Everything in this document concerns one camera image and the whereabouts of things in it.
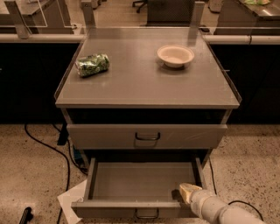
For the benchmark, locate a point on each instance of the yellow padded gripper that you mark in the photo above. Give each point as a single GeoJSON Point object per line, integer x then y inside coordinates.
{"type": "Point", "coordinates": [198, 198]}

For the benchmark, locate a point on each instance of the grey drawer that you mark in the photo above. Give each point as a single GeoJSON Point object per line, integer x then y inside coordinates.
{"type": "Point", "coordinates": [137, 190]}
{"type": "Point", "coordinates": [146, 136]}

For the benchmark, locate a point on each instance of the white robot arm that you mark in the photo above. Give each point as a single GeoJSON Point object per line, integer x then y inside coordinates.
{"type": "Point", "coordinates": [209, 207]}

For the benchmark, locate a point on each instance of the grey top drawer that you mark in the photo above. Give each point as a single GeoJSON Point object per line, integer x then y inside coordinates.
{"type": "Point", "coordinates": [146, 136]}

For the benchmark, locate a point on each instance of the grey drawer cabinet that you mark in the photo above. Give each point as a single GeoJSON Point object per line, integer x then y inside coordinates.
{"type": "Point", "coordinates": [139, 88]}

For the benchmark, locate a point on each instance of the white paper sign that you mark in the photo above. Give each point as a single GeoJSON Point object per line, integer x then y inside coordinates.
{"type": "Point", "coordinates": [66, 199]}

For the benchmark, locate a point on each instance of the white paper bowl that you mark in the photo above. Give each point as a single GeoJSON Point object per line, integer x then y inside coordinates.
{"type": "Point", "coordinates": [175, 56]}

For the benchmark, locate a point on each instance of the crushed green soda can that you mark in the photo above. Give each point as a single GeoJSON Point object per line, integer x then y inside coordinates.
{"type": "Point", "coordinates": [92, 64]}

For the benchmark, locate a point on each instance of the black object on floor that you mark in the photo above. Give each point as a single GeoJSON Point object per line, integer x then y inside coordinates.
{"type": "Point", "coordinates": [26, 216]}

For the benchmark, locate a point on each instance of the clear acrylic barrier panel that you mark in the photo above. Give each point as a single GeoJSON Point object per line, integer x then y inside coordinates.
{"type": "Point", "coordinates": [44, 13]}

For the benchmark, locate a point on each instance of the white horizontal rail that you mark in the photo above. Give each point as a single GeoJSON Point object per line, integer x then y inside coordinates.
{"type": "Point", "coordinates": [211, 39]}

